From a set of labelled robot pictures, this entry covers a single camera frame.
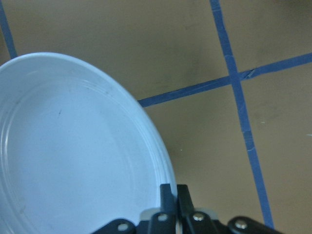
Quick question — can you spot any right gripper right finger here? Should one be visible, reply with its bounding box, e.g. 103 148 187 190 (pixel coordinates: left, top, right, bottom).
177 184 281 234

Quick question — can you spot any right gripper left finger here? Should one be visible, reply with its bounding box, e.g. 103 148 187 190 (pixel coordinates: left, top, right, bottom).
94 184 176 234

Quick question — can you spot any blue plate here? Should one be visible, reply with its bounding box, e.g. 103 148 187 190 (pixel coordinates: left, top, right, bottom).
0 53 176 234

